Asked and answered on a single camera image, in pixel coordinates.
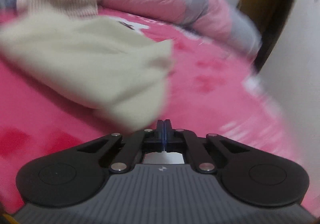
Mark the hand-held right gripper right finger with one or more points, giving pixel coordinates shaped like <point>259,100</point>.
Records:
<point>167,134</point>

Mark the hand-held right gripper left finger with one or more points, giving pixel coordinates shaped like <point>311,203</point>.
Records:
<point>160,134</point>

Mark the beige zip jacket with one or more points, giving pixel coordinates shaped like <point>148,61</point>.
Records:
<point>87,59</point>

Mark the pink floral blanket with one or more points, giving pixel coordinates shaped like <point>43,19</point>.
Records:
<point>212,89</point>

